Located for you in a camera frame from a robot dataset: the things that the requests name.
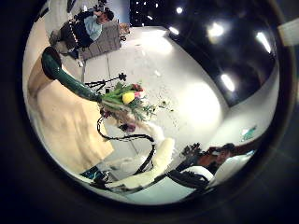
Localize ceiling light panel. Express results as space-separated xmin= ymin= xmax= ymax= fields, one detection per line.
xmin=255 ymin=31 xmax=273 ymax=54
xmin=220 ymin=73 xmax=236 ymax=93
xmin=206 ymin=21 xmax=226 ymax=44

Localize seated person in blue shirt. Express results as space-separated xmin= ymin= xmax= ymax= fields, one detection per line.
xmin=58 ymin=8 xmax=115 ymax=60

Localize black camera tripod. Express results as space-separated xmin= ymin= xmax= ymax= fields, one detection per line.
xmin=84 ymin=72 xmax=128 ymax=93

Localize grey sofa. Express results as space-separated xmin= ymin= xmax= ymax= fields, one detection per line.
xmin=78 ymin=21 xmax=123 ymax=62

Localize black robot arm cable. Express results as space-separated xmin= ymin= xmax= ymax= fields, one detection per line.
xmin=96 ymin=116 xmax=157 ymax=176

